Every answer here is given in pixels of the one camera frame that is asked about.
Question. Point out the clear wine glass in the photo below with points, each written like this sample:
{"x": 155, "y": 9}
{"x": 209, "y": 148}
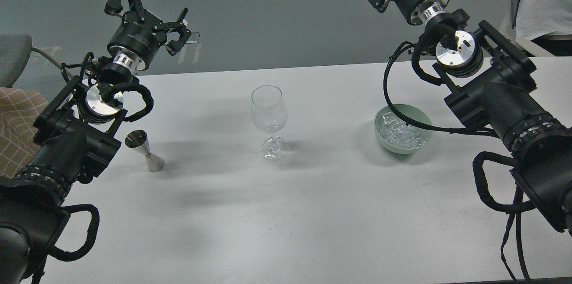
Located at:
{"x": 269, "y": 114}

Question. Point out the steel double jigger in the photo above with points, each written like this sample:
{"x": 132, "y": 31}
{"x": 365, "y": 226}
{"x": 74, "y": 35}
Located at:
{"x": 138, "y": 140}

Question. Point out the clear ice cubes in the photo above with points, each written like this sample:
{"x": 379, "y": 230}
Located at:
{"x": 398, "y": 134}

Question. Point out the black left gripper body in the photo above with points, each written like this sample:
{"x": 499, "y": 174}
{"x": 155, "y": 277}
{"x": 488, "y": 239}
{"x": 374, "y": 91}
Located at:
{"x": 136, "y": 41}

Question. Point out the person in white shirt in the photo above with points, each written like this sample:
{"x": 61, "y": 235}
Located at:
{"x": 547, "y": 23}

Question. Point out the green bowl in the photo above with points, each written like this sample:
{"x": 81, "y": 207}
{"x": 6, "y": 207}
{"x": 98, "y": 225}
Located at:
{"x": 377, "y": 122}

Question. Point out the grey chair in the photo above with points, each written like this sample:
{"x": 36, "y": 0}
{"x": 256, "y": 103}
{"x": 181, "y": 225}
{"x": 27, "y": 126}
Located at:
{"x": 15, "y": 51}

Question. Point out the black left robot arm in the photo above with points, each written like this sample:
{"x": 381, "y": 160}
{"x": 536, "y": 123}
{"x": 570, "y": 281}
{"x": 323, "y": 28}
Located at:
{"x": 76, "y": 139}

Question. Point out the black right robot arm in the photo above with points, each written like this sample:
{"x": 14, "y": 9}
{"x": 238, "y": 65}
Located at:
{"x": 490, "y": 83}

